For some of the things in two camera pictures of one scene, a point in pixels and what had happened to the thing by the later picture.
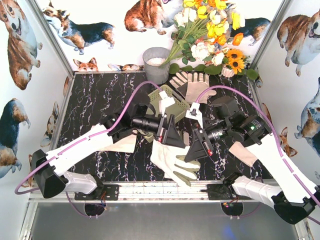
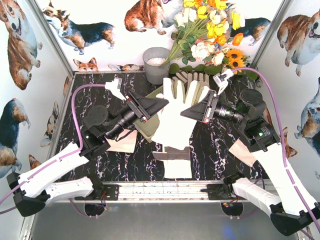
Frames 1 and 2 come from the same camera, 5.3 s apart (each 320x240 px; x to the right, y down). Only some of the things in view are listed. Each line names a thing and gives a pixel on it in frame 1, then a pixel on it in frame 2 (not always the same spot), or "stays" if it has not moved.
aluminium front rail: (159, 192) stays
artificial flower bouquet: (204, 28) stays
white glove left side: (126, 145) stays
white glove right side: (242, 153) stays
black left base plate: (102, 192) stays
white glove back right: (195, 88) stays
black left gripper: (163, 129) -> (137, 107)
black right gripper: (205, 141) -> (209, 109)
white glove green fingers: (186, 178) -> (174, 130)
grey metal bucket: (153, 57) stays
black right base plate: (222, 192) stays
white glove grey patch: (186, 138) -> (177, 162)
